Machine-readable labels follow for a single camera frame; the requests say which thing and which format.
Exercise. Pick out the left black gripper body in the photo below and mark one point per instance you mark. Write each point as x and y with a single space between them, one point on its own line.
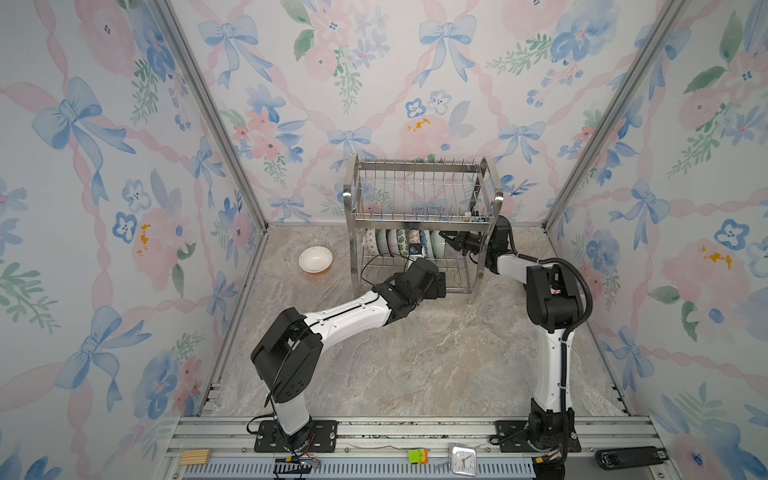
432 293

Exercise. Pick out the pale green bowl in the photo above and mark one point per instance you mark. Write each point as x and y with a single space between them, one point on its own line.
438 243

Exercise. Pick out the pink purple glass bowl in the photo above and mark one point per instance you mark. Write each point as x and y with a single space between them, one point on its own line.
392 243

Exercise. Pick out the blue white patterned bowl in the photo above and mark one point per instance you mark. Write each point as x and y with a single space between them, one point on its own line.
425 241

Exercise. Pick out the dark blue flower bowl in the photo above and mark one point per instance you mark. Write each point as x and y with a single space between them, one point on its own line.
382 243

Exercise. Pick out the green white patterned bowl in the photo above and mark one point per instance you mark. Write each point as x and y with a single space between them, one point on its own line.
370 243

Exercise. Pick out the stainless steel dish rack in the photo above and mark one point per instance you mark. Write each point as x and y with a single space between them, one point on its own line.
422 194

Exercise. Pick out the white orange bowl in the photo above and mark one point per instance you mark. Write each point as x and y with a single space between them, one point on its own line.
315 260

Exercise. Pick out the green leaf pattern bowl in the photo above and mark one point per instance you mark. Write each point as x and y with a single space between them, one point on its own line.
403 242

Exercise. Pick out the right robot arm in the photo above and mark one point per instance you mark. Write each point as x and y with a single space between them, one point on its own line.
558 301

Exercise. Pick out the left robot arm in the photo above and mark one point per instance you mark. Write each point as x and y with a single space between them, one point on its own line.
287 355

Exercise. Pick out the green orange small block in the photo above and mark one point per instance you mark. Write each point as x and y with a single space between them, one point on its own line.
418 456

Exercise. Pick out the small silver alarm clock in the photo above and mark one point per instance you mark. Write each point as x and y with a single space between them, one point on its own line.
463 460

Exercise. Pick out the black stapler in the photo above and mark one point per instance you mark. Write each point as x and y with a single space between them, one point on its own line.
631 457

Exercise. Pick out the wooden block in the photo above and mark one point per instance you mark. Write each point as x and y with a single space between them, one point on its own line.
195 457

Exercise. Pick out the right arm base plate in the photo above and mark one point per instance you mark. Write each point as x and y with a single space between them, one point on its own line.
513 436

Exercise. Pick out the black connector with wires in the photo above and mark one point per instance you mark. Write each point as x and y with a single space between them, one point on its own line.
294 467

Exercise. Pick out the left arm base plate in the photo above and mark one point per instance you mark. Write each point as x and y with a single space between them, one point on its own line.
318 436

